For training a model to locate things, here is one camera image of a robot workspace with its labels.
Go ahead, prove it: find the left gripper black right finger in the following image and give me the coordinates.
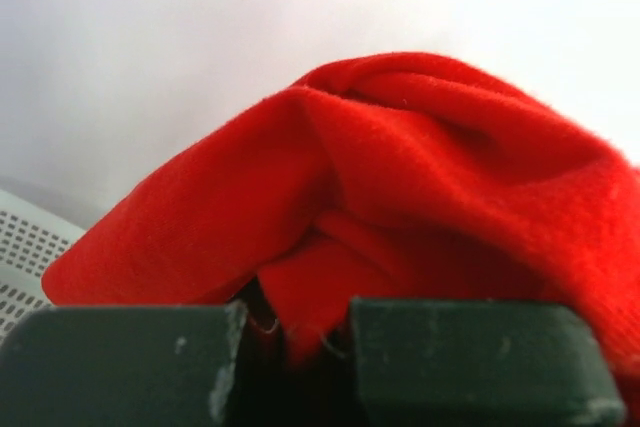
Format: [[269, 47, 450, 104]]
[[350, 299, 626, 426]]

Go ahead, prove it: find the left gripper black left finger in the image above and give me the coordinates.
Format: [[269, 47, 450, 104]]
[[1, 302, 247, 426]]

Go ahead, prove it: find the red t shirt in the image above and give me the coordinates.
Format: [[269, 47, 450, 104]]
[[42, 53, 639, 393]]

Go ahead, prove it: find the white plastic basket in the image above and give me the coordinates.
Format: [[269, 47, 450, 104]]
[[0, 191, 85, 338]]

